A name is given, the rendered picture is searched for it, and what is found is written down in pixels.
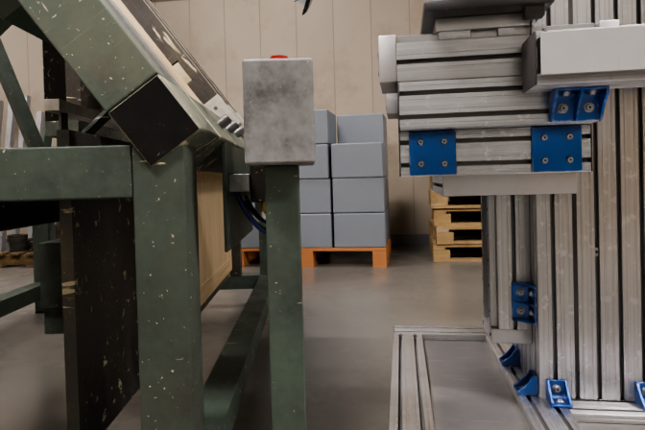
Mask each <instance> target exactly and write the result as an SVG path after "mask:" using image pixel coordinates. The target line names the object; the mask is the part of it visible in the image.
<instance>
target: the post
mask: <svg viewBox="0 0 645 430"><path fill-rule="evenodd" d="M264 174H265V206H266V239H267V271H268V303H269V336H270V369H271V401H272V430H306V402H305V368H304V335H303V301H302V267H301V233H300V199H299V167H298V166H297V165H266V166H265V167H264Z"/></svg>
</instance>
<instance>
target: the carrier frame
mask: <svg viewBox="0 0 645 430"><path fill-rule="evenodd" d="M55 222H60V238H59V239H56V230H55ZM22 227H32V229H33V255H34V281H35V282H33V283H31V284H28V285H25V286H23V287H20V288H17V289H15V290H12V291H9V292H8V293H5V294H2V295H0V318H1V317H4V316H6V315H8V314H10V313H11V312H14V311H16V310H18V309H20V308H23V307H25V306H27V305H29V304H32V303H35V306H36V313H44V327H45V334H63V336H64V363H65V389H66V414H67V430H107V428H108V427H109V426H110V424H111V423H112V422H113V421H114V420H115V418H116V417H117V416H118V415H119V413H120V412H121V411H122V410H123V408H124V407H125V406H126V405H127V404H128V402H129V401H130V400H131V398H132V397H133V396H134V395H135V393H136V392H137V391H138V390H139V388H140V408H141V430H233V426H234V423H235V420H236V417H237V414H238V411H239V408H240V404H241V401H242V398H243V394H244V391H245V389H246V386H247V382H248V379H249V376H250V372H251V367H252V364H253V360H254V357H255V354H256V351H257V348H258V345H259V342H260V338H261V335H262V332H263V329H264V325H265V322H266V320H267V316H268V313H269V303H268V271H267V239H266V234H264V233H262V232H261V231H259V257H260V273H242V246H241V241H240V242H239V243H238V244H237V245H235V246H234V247H233V248H232V249H231V261H232V270H231V271H230V273H229V274H228V275H227V276H226V277H225V279H224V280H223V281H222V282H221V283H220V284H219V286H218V287H217V288H216V289H215V290H214V292H213V293H212V294H211V295H210V296H209V297H208V299H207V300H206V301H205V302H204V303H203V305H202V306H201V289H200V259H199V229H198V199H197V168H196V149H195V147H191V146H188V145H181V146H179V147H177V148H176V149H175V150H174V151H173V152H171V153H170V154H168V155H167V156H165V157H164V158H163V159H162V160H160V161H159V163H157V164H156V165H155V166H153V167H151V166H150V165H149V163H148V162H147V161H146V160H145V158H144V157H143V156H142V155H141V153H139V152H138V151H137V149H136V148H135V147H134V146H133V145H132V143H131V142H127V141H122V140H117V139H113V138H108V137H103V136H99V135H94V134H89V133H85V132H80V131H71V130H57V147H37V148H0V231H5V230H11V229H16V228H22ZM234 289H253V290H252V292H251V295H250V297H249V298H248V300H247V302H246V304H245V306H244V308H243V310H242V312H241V314H240V316H239V318H238V320H237V322H236V324H235V326H234V327H233V329H232V331H231V333H230V335H229V337H228V339H227V342H226V344H225V346H224V348H223V350H222V351H221V353H220V355H219V357H218V359H217V361H216V363H215V365H214V367H213V369H212V371H211V373H210V374H209V376H208V378H207V380H206V382H205V384H204V385H203V350H202V319H201V313H202V311H203V310H204V308H205V307H206V306H207V305H208V303H209V302H210V301H211V300H212V299H213V298H214V296H215V295H216V294H217V293H218V291H219V290H234Z"/></svg>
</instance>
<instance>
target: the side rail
mask: <svg viewBox="0 0 645 430"><path fill-rule="evenodd" d="M17 1H18V2H19V4H20V5H21V6H22V7H23V9H24V10H25V11H26V12H27V14H28V15H29V16H30V17H31V18H32V19H33V20H34V22H35V24H36V25H37V26H38V28H39V29H40V30H41V31H42V32H43V33H44V34H45V36H46V37H47V38H48V39H49V41H50V42H51V43H52V44H53V46H54V47H55V48H56V49H57V51H58V52H59V53H60V55H61V56H62V57H63V58H64V60H65V61H66V62H67V63H68V65H69V66H70V67H71V68H72V70H73V71H74V72H75V73H76V75H77V76H78V77H79V78H80V80H81V81H82V82H83V83H84V85H85V86H86V88H87V89H88V90H89V91H90V93H91V94H92V95H93V96H94V98H95V99H96V100H97V101H98V103H99V104H100V105H101V106H102V108H103V109H104V110H105V111H106V112H110V111H111V110H112V109H114V108H115V107H116V106H118V105H119V104H120V103H122V102H123V101H124V100H125V99H127V98H128V97H129V96H130V95H132V94H133V92H135V91H136V90H137V89H138V88H140V87H141V86H142V85H144V84H145V83H146V82H148V81H149V80H150V79H152V78H153V77H154V76H155V75H160V76H162V77H163V78H165V79H166V77H165V76H164V74H163V73H162V72H161V71H160V69H159V68H158V67H157V66H156V64H155V63H154V62H153V60H152V59H151V58H150V57H149V55H148V54H147V53H146V51H145V50H144V49H143V48H142V46H141V45H140V44H139V43H138V41H137V40H136V39H135V38H134V36H133V35H132V34H131V32H130V31H129V30H128V28H127V27H126V26H125V25H124V23H123V22H122V21H121V20H120V18H119V17H118V16H117V15H116V13H115V12H114V11H113V9H112V8H111V7H110V6H109V4H108V3H107V2H106V0H17Z"/></svg>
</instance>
